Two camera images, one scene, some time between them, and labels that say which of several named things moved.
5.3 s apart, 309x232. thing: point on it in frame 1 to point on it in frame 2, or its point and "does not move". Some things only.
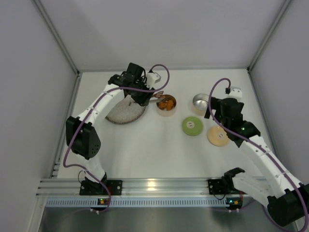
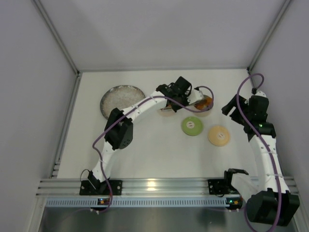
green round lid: [192, 126] does not move
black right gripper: [215, 106] to [231, 106]
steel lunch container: [200, 104] does not move
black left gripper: [144, 97] to [174, 99]
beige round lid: [217, 136] does not move
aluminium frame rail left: [69, 57] does not move
